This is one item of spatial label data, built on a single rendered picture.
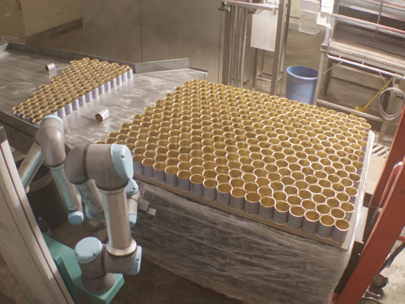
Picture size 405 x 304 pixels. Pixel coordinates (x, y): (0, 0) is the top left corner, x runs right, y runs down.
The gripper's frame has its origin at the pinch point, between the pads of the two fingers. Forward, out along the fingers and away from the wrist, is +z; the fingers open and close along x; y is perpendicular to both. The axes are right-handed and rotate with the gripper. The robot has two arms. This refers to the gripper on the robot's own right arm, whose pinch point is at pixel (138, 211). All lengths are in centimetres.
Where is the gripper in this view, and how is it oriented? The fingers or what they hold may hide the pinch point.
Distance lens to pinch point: 174.2
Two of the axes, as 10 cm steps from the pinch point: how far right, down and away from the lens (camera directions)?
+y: -3.1, 8.1, -5.1
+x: 9.5, 2.8, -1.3
